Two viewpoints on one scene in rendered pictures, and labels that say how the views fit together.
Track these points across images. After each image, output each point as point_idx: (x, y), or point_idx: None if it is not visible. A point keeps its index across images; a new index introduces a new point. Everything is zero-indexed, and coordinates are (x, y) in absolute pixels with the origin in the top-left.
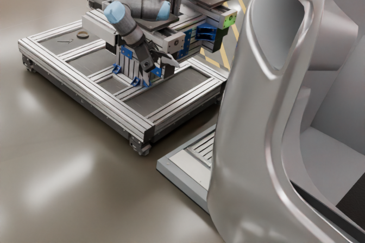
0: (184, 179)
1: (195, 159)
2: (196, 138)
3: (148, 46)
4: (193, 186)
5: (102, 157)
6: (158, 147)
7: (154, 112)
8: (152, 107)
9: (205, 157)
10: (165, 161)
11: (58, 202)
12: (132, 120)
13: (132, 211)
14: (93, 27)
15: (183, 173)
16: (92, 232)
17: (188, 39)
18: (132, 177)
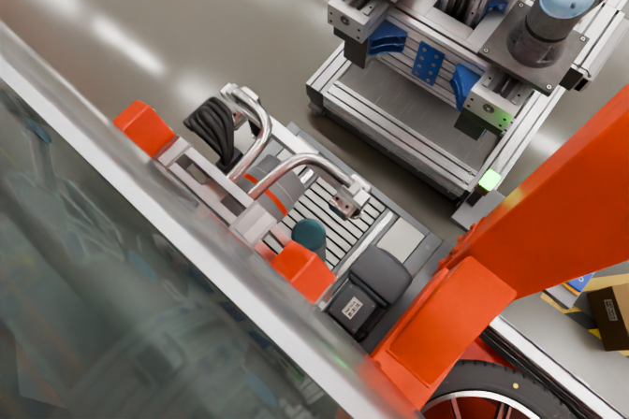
0: (261, 156)
1: (301, 168)
2: (346, 168)
3: None
4: (251, 166)
5: (303, 67)
6: (335, 129)
7: (351, 91)
8: (367, 89)
9: (314, 184)
10: (290, 131)
11: (228, 40)
12: (326, 65)
13: None
14: None
15: (271, 154)
16: (193, 78)
17: (432, 63)
18: (274, 104)
